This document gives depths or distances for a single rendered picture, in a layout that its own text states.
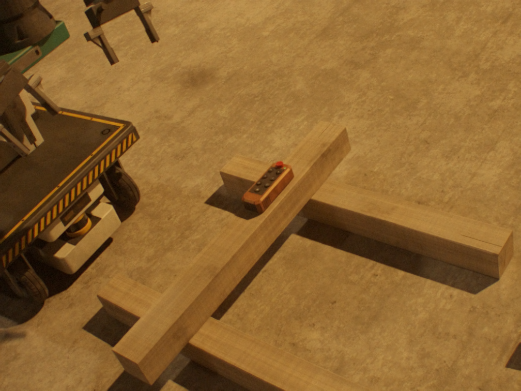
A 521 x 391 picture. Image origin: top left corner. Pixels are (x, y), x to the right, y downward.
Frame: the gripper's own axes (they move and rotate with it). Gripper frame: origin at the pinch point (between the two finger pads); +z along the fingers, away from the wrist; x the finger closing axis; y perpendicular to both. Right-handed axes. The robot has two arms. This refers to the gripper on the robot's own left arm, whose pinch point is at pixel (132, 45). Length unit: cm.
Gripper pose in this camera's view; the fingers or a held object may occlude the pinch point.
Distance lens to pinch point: 189.9
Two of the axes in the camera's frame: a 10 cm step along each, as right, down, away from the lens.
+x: 6.9, -5.1, 5.1
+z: 4.4, 8.6, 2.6
